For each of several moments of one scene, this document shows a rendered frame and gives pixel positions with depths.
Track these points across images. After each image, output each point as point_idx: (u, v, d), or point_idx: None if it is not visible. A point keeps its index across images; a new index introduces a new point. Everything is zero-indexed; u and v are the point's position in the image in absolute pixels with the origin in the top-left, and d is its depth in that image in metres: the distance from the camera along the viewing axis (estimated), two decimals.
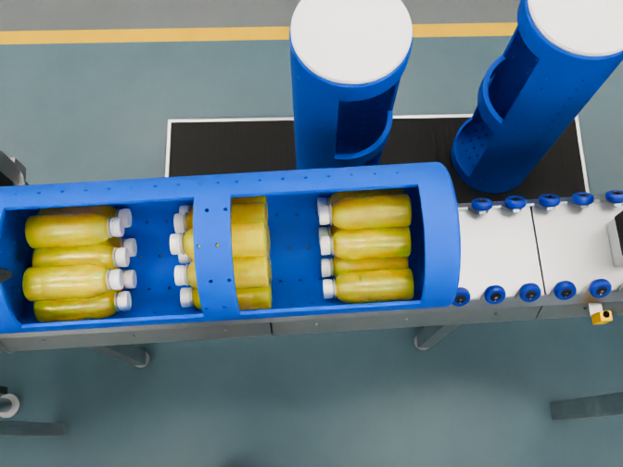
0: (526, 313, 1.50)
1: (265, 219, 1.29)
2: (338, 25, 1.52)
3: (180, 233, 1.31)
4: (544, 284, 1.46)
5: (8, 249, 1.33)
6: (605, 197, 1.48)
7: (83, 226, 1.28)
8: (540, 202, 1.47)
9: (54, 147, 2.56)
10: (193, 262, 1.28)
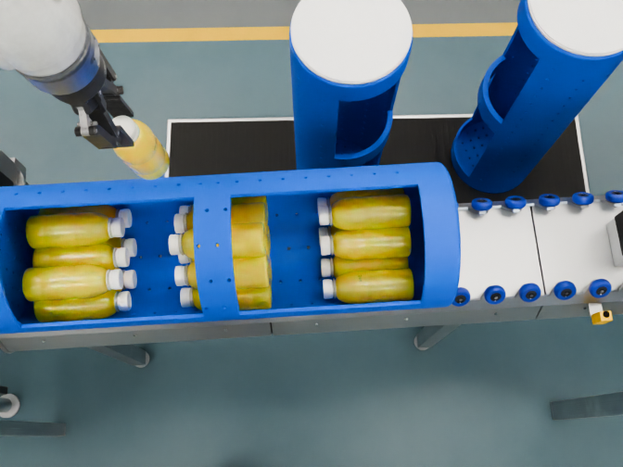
0: (526, 313, 1.50)
1: (265, 220, 1.29)
2: (338, 25, 1.52)
3: (180, 233, 1.32)
4: (544, 284, 1.46)
5: (8, 249, 1.33)
6: (605, 197, 1.48)
7: (84, 226, 1.28)
8: (540, 202, 1.47)
9: (54, 147, 2.56)
10: (193, 262, 1.28)
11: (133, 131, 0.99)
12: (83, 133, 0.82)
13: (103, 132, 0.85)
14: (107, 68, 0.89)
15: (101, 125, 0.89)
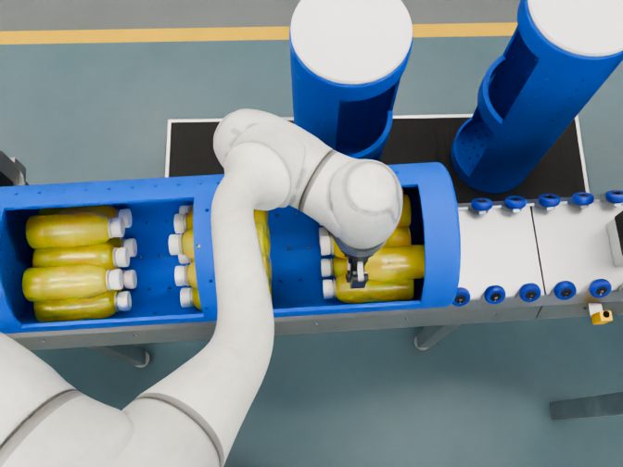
0: (526, 313, 1.50)
1: (265, 220, 1.29)
2: (338, 25, 1.52)
3: (180, 233, 1.32)
4: (544, 284, 1.46)
5: (8, 249, 1.33)
6: (605, 197, 1.48)
7: (84, 226, 1.28)
8: (540, 202, 1.47)
9: (54, 147, 2.56)
10: (193, 262, 1.28)
11: (350, 267, 1.27)
12: (360, 280, 1.11)
13: None
14: None
15: (357, 271, 1.18)
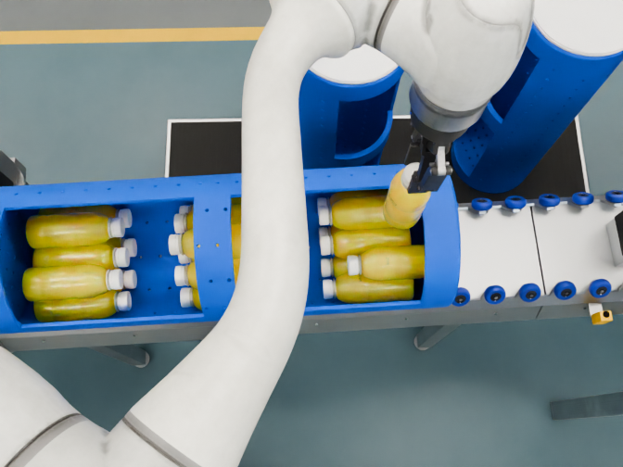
0: (526, 313, 1.50)
1: None
2: None
3: (180, 233, 1.32)
4: (544, 284, 1.46)
5: (8, 249, 1.33)
6: (605, 197, 1.48)
7: (84, 226, 1.28)
8: (540, 202, 1.47)
9: (54, 147, 2.56)
10: (193, 262, 1.28)
11: (349, 265, 1.28)
12: (440, 172, 0.83)
13: None
14: None
15: None
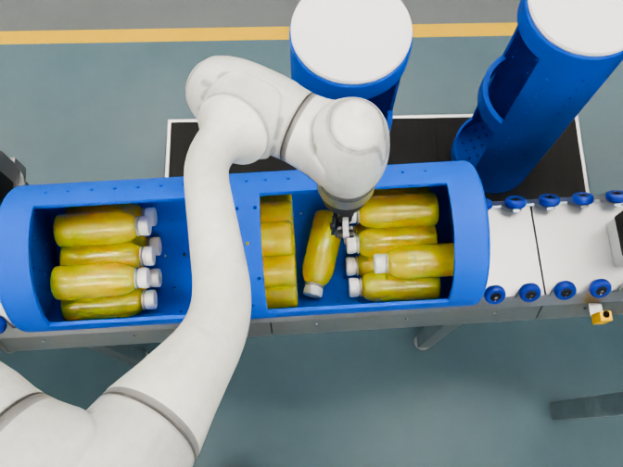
0: (526, 313, 1.50)
1: (292, 218, 1.29)
2: (338, 25, 1.52)
3: None
4: (544, 284, 1.46)
5: (35, 247, 1.33)
6: (605, 197, 1.48)
7: (112, 224, 1.28)
8: (540, 202, 1.47)
9: (54, 147, 2.56)
10: None
11: (376, 264, 1.28)
12: (345, 236, 1.07)
13: None
14: None
15: (342, 222, 1.14)
